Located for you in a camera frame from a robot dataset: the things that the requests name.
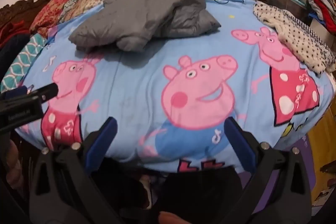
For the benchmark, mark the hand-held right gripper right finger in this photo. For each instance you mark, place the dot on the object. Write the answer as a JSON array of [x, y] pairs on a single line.
[[240, 145]]

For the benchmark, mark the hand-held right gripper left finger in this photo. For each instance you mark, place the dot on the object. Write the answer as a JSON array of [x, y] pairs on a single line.
[[101, 140]]

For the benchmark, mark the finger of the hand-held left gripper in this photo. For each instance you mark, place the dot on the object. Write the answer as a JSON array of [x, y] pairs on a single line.
[[25, 89], [47, 91]]

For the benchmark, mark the grey padded jacket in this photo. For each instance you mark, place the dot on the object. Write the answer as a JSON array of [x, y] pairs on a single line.
[[136, 19]]

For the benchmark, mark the pile of colourful clothes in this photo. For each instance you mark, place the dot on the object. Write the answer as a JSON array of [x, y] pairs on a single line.
[[323, 3]]

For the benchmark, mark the person's left hand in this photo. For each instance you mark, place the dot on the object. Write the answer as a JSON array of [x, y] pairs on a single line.
[[14, 161]]

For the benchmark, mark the teal wave-patterned cloth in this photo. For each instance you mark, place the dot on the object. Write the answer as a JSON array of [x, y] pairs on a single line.
[[23, 61]]

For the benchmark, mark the dark navy cloth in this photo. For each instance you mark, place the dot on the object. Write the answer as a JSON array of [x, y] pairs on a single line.
[[10, 53]]

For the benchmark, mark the dark red cloth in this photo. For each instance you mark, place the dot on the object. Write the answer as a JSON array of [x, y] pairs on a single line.
[[10, 29]]

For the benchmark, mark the person's black pants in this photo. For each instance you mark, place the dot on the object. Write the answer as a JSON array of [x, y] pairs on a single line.
[[199, 192]]

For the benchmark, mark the blue cartoon printed bedsheet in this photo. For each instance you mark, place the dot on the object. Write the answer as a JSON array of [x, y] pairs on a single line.
[[136, 87]]

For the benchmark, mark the purple floor mat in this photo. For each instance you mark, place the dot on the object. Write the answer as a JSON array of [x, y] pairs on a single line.
[[307, 145]]

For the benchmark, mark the carved wooden headboard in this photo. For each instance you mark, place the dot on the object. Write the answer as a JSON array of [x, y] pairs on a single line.
[[15, 10]]

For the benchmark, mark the white black-dotted cloth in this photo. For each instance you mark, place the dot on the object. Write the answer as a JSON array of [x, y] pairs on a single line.
[[294, 32]]

